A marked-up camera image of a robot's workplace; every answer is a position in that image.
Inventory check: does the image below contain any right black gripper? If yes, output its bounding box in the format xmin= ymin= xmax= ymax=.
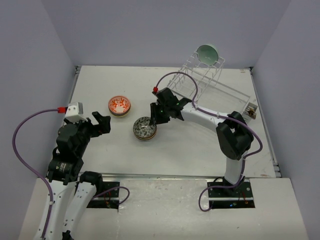
xmin=150 ymin=102 xmax=171 ymax=126

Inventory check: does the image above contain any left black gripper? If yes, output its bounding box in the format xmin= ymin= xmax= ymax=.
xmin=64 ymin=110 xmax=111 ymax=156

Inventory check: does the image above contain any black speckled bowl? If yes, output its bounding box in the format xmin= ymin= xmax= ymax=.
xmin=132 ymin=116 xmax=157 ymax=137

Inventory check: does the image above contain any orange floral bowl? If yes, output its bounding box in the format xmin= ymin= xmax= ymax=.
xmin=108 ymin=95 xmax=131 ymax=109

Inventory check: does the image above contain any yellow leaf pattern bowl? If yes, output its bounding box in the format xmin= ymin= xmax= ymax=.
xmin=134 ymin=132 xmax=157 ymax=138

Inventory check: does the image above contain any pale green bowl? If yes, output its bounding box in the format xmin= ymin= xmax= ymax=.
xmin=196 ymin=44 xmax=219 ymax=66

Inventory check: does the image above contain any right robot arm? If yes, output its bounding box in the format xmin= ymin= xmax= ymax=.
xmin=150 ymin=87 xmax=254 ymax=197

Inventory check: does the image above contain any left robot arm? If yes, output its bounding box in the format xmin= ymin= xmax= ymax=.
xmin=34 ymin=111 xmax=111 ymax=240

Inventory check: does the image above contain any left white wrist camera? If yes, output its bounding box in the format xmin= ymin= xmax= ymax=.
xmin=65 ymin=102 xmax=88 ymax=123

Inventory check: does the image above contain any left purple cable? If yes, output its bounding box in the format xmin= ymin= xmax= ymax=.
xmin=12 ymin=106 xmax=68 ymax=238

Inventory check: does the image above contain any white wire dish rack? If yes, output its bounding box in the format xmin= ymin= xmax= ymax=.
xmin=179 ymin=51 xmax=254 ymax=114

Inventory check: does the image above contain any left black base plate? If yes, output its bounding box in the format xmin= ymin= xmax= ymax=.
xmin=87 ymin=181 xmax=120 ymax=210

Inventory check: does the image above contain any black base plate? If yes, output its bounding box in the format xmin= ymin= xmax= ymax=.
xmin=207 ymin=180 xmax=256 ymax=209
xmin=87 ymin=181 xmax=120 ymax=210

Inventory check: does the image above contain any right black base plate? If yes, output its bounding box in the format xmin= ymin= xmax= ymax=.
xmin=207 ymin=180 xmax=256 ymax=209

